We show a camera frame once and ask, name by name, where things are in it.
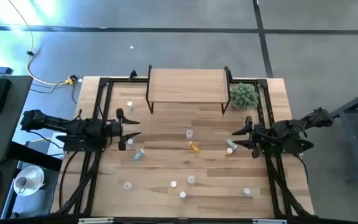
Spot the white cup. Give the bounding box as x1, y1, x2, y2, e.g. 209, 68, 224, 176
13, 175, 29, 194

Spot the wooden shelf with black legs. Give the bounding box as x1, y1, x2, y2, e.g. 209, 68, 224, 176
145, 64, 233, 115

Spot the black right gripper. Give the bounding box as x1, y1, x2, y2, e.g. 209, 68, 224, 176
231, 116, 267, 159

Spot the black desk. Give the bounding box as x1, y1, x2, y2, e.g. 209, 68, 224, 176
0, 141, 63, 220

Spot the yellow cable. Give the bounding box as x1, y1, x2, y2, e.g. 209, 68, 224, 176
7, 0, 74, 86

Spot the silver metal bracket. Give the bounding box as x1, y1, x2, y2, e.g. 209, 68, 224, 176
78, 217, 114, 224
252, 218, 288, 224

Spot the black metal table frame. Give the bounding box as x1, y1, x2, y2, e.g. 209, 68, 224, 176
51, 70, 316, 224

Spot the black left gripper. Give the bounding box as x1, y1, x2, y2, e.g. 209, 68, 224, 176
106, 108, 142, 152

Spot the grey desk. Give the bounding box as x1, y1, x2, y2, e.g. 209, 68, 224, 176
0, 74, 34, 164

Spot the potted green succulent plant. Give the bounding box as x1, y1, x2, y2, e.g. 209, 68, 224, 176
229, 82, 260, 111

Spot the blue-grey metal cart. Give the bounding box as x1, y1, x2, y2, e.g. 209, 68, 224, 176
321, 83, 358, 183

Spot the thin black floor cable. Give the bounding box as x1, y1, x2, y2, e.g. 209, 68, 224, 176
29, 81, 78, 105

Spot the yellow cable plug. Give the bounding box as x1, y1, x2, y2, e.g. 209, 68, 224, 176
64, 74, 79, 86

